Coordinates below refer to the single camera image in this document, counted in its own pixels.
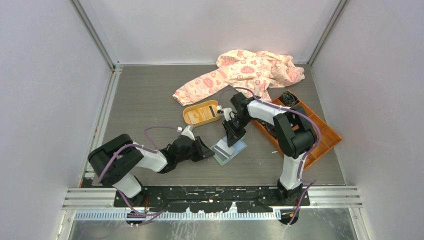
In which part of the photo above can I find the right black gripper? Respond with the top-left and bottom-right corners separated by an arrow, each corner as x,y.
222,114 -> 253,148

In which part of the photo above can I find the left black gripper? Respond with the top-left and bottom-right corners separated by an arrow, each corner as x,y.
176,136 -> 215,163

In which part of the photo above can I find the green card holder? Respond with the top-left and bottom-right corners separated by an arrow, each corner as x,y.
213,139 -> 247,166

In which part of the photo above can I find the yellow oval tray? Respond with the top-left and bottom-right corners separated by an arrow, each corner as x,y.
182,100 -> 221,127

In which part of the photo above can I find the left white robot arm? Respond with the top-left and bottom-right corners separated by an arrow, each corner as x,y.
87,133 -> 215,207

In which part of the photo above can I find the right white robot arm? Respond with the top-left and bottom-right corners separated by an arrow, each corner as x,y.
217,92 -> 319,206

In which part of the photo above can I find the gold card black stripe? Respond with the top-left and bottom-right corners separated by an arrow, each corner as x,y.
202,105 -> 217,120

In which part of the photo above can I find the pink patterned garment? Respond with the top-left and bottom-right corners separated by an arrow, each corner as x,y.
172,49 -> 305,106

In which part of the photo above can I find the rolled dark tie back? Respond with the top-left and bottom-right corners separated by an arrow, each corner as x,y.
278,91 -> 299,108

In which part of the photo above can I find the orange compartment organizer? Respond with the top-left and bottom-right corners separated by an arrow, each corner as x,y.
252,95 -> 342,170

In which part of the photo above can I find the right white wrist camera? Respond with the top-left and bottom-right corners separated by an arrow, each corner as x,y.
216,105 -> 235,122

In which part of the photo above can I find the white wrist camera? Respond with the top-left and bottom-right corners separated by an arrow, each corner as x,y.
216,105 -> 235,122
177,125 -> 195,141

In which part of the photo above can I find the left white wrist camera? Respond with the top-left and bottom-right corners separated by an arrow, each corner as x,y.
177,125 -> 195,141

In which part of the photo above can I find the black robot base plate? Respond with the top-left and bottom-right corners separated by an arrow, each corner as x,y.
129,186 -> 310,213

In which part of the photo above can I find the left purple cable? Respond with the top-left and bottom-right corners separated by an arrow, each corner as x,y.
96,125 -> 182,227

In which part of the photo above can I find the purple cable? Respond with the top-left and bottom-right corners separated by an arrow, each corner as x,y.
218,87 -> 322,226
96,125 -> 182,227

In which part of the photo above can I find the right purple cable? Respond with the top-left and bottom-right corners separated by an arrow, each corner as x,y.
218,87 -> 322,226

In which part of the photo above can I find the aluminium frame rail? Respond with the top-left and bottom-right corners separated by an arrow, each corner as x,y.
68,0 -> 124,80

